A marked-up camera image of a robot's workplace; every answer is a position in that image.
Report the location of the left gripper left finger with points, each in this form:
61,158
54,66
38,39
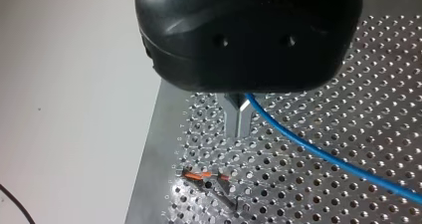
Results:
231,117

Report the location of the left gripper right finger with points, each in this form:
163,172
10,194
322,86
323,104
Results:
245,119

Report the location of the metal post with orange clip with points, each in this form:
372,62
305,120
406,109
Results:
212,180

